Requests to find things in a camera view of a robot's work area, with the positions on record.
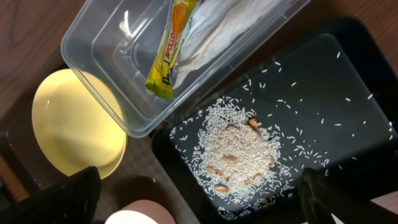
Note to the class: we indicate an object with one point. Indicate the white napkin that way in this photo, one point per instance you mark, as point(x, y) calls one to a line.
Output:
point(213, 28)

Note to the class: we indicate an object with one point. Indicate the clear plastic waste bin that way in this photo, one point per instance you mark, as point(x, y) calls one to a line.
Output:
point(142, 70)

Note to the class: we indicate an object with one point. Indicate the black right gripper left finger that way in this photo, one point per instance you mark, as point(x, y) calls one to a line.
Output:
point(73, 200)

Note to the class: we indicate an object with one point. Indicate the dark brown serving tray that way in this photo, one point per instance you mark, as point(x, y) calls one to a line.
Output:
point(25, 171)

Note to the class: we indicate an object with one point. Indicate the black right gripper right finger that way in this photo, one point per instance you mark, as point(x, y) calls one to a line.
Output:
point(321, 201)

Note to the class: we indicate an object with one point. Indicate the pile of rice scraps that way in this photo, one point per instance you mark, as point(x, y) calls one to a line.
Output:
point(247, 149)

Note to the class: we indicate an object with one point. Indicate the pink white bowl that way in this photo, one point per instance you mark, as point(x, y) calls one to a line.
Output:
point(141, 212)

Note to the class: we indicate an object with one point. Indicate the black waste tray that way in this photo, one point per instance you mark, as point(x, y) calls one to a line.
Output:
point(372, 175)

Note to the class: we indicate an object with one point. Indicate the yellow plate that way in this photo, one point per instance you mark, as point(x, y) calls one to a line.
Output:
point(72, 129)

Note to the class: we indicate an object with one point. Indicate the yellow green snack wrapper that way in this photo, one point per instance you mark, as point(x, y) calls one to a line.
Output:
point(159, 80)

